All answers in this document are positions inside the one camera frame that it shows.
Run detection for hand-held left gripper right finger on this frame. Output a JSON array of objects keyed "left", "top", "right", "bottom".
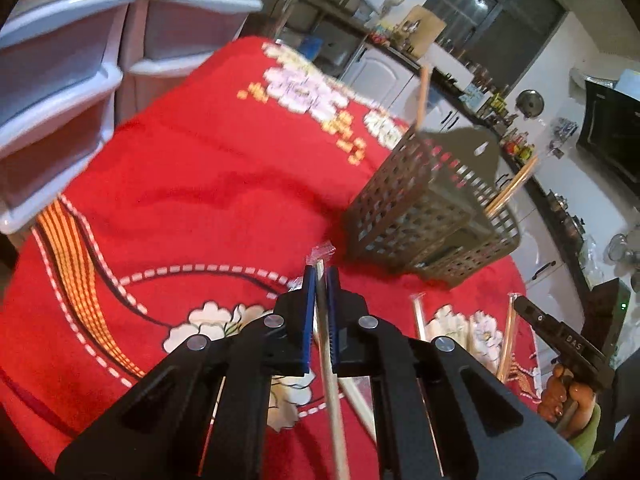
[{"left": 325, "top": 266, "right": 586, "bottom": 480}]

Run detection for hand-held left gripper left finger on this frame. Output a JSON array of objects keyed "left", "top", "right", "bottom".
[{"left": 55, "top": 262, "right": 318, "bottom": 480}]

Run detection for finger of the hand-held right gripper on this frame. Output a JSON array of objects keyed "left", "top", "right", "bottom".
[{"left": 514, "top": 296, "right": 616, "bottom": 390}]

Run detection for light wooden chopstick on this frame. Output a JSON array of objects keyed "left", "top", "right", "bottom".
[{"left": 306, "top": 242, "right": 352, "bottom": 480}]

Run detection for grey perforated utensil basket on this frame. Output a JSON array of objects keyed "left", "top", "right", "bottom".
[{"left": 342, "top": 125, "right": 522, "bottom": 288}]

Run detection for person's right hand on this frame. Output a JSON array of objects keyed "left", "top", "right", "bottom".
[{"left": 537, "top": 364, "right": 601, "bottom": 428}]

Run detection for clear plastic bag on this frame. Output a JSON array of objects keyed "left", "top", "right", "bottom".
[{"left": 581, "top": 240, "right": 607, "bottom": 287}]

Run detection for metal strainer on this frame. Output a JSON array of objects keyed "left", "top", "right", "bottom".
[{"left": 607, "top": 232, "right": 633, "bottom": 264}]

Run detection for red floral tablecloth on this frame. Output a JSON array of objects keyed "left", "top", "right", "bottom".
[{"left": 0, "top": 36, "right": 543, "bottom": 480}]

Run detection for black range hood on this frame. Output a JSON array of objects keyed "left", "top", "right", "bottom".
[{"left": 575, "top": 79, "right": 640, "bottom": 187}]

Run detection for hanging kitchen tools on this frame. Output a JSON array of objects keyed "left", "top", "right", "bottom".
[{"left": 550, "top": 117, "right": 579, "bottom": 157}]

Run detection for group of seasoning bottles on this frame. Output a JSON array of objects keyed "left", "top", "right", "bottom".
[{"left": 497, "top": 127, "right": 536, "bottom": 162}]

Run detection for hanging steel pot lid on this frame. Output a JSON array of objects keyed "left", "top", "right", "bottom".
[{"left": 516, "top": 89, "right": 546, "bottom": 120}]

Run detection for white kitchen cabinets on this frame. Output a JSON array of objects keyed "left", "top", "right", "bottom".
[{"left": 340, "top": 42, "right": 568, "bottom": 313}]

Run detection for metal shelf rack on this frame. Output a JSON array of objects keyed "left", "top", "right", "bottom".
[{"left": 260, "top": 0, "right": 373, "bottom": 77}]

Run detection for rectangular wooden cutting board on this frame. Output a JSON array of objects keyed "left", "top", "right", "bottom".
[{"left": 395, "top": 5, "right": 448, "bottom": 58}]

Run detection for dark framed window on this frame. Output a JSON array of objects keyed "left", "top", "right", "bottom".
[{"left": 424, "top": 0, "right": 568, "bottom": 70}]

